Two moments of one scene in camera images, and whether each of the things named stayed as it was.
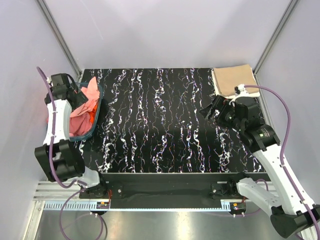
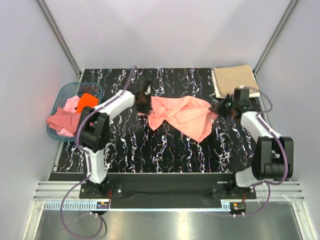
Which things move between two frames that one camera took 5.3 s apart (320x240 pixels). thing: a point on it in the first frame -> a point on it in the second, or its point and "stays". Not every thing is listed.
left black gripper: x=81 y=99 -> x=145 y=109
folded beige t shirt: x=228 y=78 stays
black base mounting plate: x=162 y=190 stays
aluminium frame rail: x=51 y=191 stays
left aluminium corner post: x=60 y=37 stays
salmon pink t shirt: x=80 y=122 -> x=191 y=115
